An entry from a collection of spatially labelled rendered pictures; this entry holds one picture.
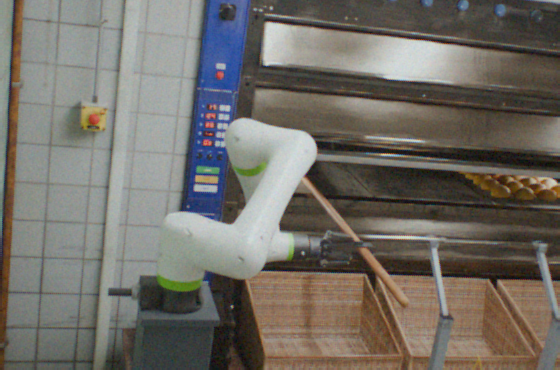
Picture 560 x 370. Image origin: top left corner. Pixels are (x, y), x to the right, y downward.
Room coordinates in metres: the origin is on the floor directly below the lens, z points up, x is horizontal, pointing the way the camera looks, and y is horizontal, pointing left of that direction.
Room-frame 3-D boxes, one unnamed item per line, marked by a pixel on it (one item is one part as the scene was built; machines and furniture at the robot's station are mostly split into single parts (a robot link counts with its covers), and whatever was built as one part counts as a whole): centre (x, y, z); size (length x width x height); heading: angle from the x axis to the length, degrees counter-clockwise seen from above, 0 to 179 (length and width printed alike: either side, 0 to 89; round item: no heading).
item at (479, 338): (2.97, -0.79, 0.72); 0.56 x 0.49 x 0.28; 106
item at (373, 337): (2.81, -0.23, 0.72); 0.56 x 0.49 x 0.28; 107
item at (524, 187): (3.81, -1.13, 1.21); 0.61 x 0.48 x 0.06; 16
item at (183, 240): (1.91, 0.22, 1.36); 0.16 x 0.13 x 0.19; 73
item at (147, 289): (1.90, 0.29, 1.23); 0.26 x 0.15 x 0.06; 107
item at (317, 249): (2.47, -0.16, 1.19); 0.09 x 0.07 x 0.08; 106
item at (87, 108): (2.76, 0.73, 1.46); 0.10 x 0.07 x 0.10; 106
